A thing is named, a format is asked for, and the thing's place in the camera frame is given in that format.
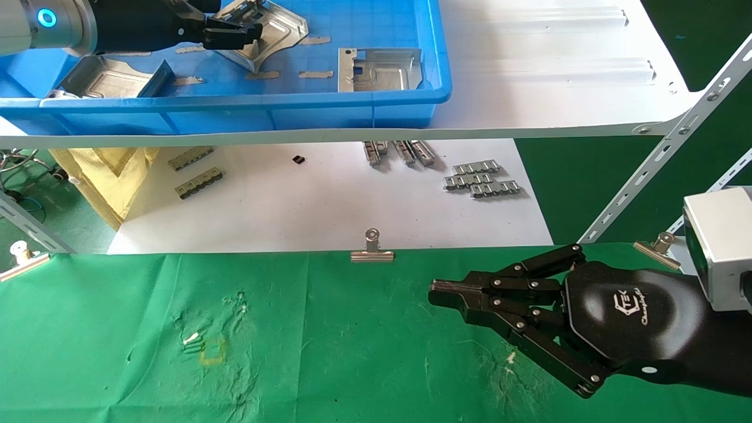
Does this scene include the silver connector strip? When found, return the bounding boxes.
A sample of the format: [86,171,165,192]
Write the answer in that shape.
[452,160,501,176]
[444,172,494,192]
[469,180,522,199]

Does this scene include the yellow woven bag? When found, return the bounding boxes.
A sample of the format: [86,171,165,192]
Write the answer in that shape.
[48,147,160,231]

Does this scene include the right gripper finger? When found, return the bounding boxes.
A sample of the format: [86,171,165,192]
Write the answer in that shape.
[429,244,587,306]

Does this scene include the grey connector strip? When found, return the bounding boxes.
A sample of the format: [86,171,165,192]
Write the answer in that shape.
[168,146,214,172]
[176,167,224,200]

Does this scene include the white slotted shelf rail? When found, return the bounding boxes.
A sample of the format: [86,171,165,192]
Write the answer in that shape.
[667,147,752,236]

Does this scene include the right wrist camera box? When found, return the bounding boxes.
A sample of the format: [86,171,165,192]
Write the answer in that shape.
[683,187,752,312]

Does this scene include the white shelf board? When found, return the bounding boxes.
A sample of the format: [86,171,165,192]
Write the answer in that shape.
[0,0,703,149]

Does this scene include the white slotted shelf upright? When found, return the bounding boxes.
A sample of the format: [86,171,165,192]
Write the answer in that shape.
[579,32,752,244]
[0,191,77,254]

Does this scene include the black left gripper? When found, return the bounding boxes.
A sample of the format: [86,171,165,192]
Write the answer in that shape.
[88,0,263,55]

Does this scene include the blue plastic bin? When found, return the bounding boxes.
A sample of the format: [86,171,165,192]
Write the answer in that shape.
[0,0,453,136]

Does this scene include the silver binder clip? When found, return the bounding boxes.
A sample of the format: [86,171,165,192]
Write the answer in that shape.
[633,232,682,271]
[0,241,51,283]
[351,228,395,263]

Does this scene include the grey cable bundle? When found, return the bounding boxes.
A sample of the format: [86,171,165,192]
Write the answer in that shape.
[0,149,42,174]

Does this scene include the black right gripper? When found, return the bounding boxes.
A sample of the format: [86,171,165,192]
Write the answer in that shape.
[429,260,706,399]

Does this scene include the green table cloth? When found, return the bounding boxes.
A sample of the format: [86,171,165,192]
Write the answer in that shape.
[0,242,752,423]

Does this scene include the bent sheet metal bracket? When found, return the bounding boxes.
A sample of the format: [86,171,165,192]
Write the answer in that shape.
[338,48,424,93]
[214,0,310,73]
[46,54,174,99]

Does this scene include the blue cable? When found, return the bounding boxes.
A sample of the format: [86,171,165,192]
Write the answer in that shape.
[12,196,48,226]

